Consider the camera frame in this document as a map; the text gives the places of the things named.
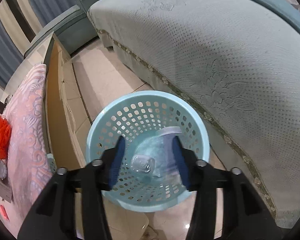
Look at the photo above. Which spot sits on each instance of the light blue plastic basket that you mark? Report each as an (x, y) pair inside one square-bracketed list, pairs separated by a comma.
[(148, 179)]

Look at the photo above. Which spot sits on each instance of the white coffee table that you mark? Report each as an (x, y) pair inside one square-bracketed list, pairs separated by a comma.
[(66, 122)]

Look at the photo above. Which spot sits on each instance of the blue fabric sofa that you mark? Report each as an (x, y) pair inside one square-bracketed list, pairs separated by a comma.
[(237, 62)]

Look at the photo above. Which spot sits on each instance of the red plastic bag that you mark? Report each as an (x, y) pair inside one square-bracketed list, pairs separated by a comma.
[(5, 135)]

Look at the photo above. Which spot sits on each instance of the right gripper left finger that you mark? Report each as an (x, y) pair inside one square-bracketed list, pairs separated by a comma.
[(52, 216)]

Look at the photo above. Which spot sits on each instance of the pink floral table cloth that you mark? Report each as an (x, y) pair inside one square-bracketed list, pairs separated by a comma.
[(28, 170)]

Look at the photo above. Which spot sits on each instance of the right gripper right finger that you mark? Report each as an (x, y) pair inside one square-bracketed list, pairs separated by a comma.
[(245, 215)]

